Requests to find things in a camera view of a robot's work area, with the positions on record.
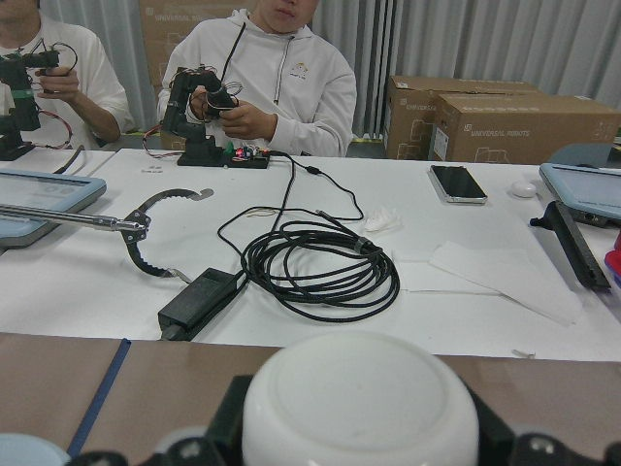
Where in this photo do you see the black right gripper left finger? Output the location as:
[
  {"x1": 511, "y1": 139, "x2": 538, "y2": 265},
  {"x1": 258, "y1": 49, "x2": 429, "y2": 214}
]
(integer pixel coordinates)
[{"x1": 72, "y1": 375, "x2": 252, "y2": 465}]

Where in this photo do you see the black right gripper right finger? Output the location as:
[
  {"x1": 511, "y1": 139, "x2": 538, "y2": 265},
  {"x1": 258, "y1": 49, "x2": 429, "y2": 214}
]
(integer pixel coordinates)
[{"x1": 466, "y1": 385, "x2": 620, "y2": 465}]

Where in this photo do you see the cream cup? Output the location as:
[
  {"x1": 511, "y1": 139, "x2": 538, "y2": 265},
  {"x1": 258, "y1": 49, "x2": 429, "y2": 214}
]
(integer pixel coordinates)
[{"x1": 242, "y1": 332, "x2": 479, "y2": 465}]

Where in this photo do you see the light blue ikea cup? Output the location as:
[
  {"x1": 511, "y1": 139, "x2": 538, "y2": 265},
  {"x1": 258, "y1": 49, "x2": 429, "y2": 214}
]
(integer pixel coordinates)
[{"x1": 1, "y1": 433, "x2": 70, "y2": 465}]

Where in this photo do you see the black power adapter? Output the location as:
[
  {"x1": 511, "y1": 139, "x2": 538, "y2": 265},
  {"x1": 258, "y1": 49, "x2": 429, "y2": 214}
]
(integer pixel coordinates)
[{"x1": 158, "y1": 268, "x2": 245, "y2": 342}]

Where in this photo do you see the black bar tool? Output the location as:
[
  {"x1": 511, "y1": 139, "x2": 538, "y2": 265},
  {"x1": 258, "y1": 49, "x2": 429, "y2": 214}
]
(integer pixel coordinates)
[{"x1": 529, "y1": 201, "x2": 610, "y2": 291}]

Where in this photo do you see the reacher grabber tool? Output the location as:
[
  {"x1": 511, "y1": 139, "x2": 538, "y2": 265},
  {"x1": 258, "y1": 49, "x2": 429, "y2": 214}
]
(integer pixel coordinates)
[{"x1": 1, "y1": 188, "x2": 214, "y2": 283}]

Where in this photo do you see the crumpled white tissue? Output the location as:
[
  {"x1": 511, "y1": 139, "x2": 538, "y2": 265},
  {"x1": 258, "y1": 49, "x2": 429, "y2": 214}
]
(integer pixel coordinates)
[{"x1": 364, "y1": 206, "x2": 402, "y2": 232}]

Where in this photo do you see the white earbuds case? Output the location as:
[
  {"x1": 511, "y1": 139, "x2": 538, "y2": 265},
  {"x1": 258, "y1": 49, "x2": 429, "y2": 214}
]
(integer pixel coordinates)
[{"x1": 510, "y1": 181, "x2": 538, "y2": 199}]

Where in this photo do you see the black smartphone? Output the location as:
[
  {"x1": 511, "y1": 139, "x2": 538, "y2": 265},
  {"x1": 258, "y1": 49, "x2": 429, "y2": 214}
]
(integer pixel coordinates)
[{"x1": 430, "y1": 165, "x2": 488, "y2": 205}]

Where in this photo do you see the cardboard box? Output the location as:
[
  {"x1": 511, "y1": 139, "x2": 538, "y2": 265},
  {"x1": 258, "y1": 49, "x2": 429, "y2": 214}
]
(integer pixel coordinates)
[
  {"x1": 384, "y1": 76, "x2": 539, "y2": 160},
  {"x1": 430, "y1": 93, "x2": 620, "y2": 165}
]

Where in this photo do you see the blue teach pendant tablet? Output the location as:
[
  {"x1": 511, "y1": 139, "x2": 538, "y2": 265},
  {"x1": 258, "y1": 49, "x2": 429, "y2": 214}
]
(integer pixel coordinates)
[{"x1": 1, "y1": 169, "x2": 107, "y2": 250}]

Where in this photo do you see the man in white hoodie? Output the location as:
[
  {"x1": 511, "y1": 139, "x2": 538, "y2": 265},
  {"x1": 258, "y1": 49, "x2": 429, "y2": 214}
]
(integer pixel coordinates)
[{"x1": 157, "y1": 1, "x2": 356, "y2": 156}]

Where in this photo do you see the person in white t-shirt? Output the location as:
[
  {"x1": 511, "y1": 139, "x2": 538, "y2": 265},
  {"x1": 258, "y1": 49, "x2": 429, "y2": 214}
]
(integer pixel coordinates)
[{"x1": 1, "y1": 1, "x2": 135, "y2": 150}]

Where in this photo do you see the coiled black cable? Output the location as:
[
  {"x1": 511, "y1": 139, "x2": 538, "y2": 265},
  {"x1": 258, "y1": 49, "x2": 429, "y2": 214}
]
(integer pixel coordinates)
[{"x1": 216, "y1": 150, "x2": 402, "y2": 323}]

